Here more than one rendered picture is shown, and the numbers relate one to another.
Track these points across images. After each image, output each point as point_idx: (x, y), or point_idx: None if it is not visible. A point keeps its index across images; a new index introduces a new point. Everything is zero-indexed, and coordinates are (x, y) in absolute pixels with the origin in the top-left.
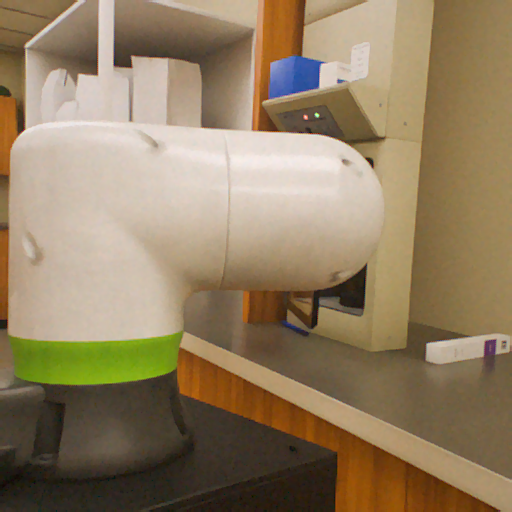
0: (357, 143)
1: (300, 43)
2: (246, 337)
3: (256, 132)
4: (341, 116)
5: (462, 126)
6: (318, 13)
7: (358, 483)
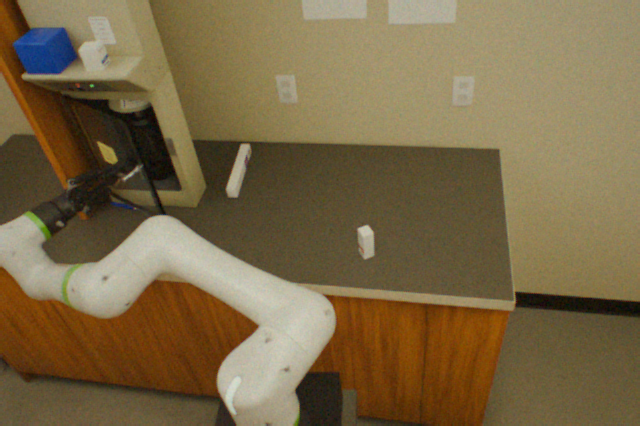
0: None
1: None
2: (114, 242)
3: (294, 324)
4: (118, 86)
5: (156, 0)
6: None
7: None
